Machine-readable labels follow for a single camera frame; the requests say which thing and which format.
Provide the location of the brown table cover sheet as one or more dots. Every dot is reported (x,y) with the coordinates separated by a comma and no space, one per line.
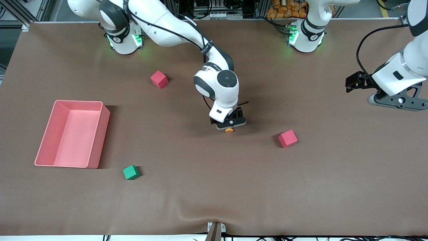
(200,167)

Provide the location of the green foam cube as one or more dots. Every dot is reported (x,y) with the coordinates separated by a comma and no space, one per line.
(131,172)

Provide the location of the pink foam cube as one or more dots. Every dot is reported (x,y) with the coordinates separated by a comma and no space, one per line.
(158,79)
(287,139)

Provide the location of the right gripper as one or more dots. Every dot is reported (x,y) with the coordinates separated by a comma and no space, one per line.
(238,114)

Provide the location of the pink plastic tray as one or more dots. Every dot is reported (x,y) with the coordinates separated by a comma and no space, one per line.
(73,134)

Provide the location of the silver aluminium frame post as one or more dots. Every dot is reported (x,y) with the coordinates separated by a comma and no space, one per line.
(261,8)

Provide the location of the brown wooden beam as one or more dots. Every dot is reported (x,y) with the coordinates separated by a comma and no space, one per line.
(214,234)

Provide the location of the white terminal strip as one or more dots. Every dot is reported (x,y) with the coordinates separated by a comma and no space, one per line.
(220,15)

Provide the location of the orange packaged goods pile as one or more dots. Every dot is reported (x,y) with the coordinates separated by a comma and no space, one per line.
(287,8)

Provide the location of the yellow push button switch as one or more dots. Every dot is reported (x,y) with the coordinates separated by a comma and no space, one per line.
(229,130)

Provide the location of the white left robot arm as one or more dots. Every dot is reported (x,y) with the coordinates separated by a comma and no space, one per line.
(311,33)

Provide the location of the grey table edge bracket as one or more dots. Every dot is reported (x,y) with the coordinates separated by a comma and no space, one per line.
(222,227)

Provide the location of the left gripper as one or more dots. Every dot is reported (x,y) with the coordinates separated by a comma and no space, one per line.
(365,81)

